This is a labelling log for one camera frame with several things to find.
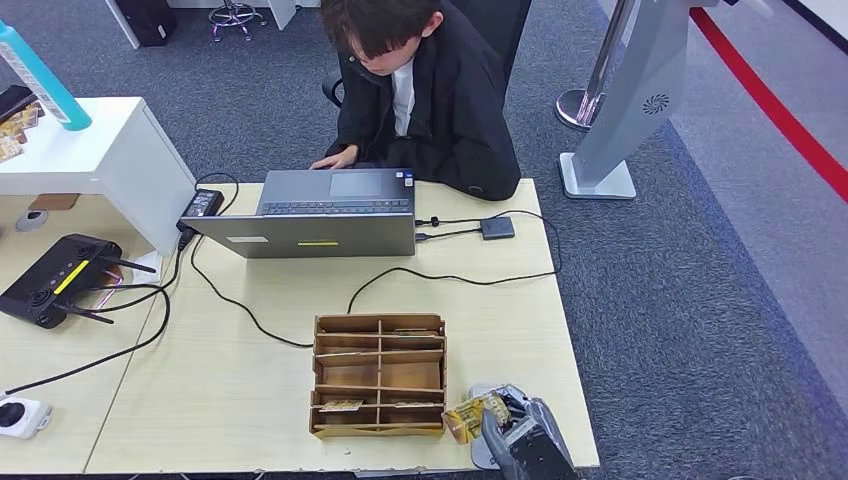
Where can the black laptop power adapter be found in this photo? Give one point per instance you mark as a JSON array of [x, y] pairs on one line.
[[203, 203]]

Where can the stack of yellow cards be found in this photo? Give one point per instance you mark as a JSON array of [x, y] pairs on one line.
[[13, 136]]

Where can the white paper slip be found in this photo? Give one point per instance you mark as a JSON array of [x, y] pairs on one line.
[[147, 265]]

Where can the brown cardboard piece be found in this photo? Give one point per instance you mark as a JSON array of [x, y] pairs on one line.
[[53, 201]]

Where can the chrome stool base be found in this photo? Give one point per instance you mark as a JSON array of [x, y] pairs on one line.
[[232, 13]]

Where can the teal bottle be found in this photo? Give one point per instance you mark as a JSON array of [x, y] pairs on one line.
[[46, 86]]

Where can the chrome stanchion post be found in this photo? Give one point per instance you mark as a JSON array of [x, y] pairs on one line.
[[580, 106]]

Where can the grey kiosk stand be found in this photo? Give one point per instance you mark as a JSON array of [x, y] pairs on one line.
[[636, 86]]

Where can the wooden card organizer box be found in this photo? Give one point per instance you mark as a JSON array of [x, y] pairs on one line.
[[358, 374]]

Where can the white power strip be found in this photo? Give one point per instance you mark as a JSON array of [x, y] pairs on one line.
[[23, 417]]

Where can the small round white puck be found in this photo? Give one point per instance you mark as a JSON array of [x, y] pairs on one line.
[[31, 220]]

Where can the small black USB hub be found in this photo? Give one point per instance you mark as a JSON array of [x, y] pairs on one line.
[[497, 228]]

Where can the white desk shelf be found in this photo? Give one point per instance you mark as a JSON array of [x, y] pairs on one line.
[[99, 152]]

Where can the black cabinet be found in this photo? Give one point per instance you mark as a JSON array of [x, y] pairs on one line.
[[146, 20]]

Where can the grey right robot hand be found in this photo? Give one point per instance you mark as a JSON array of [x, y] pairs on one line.
[[536, 444]]

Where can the yellow printed room key card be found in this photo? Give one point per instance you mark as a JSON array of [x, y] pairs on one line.
[[417, 403], [341, 405]]

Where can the black router with yellow stripe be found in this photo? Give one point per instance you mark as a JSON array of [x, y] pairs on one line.
[[46, 285]]

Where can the person's right hand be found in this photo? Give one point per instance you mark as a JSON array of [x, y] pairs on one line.
[[338, 159]]

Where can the person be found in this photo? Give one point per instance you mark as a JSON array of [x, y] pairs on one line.
[[450, 119]]

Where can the yellow printed ID card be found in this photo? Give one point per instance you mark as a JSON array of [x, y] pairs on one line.
[[467, 420]]

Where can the white desk leg panel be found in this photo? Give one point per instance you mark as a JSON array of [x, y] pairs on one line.
[[122, 26], [283, 12]]

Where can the grey laptop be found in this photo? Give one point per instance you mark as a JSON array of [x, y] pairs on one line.
[[318, 235]]

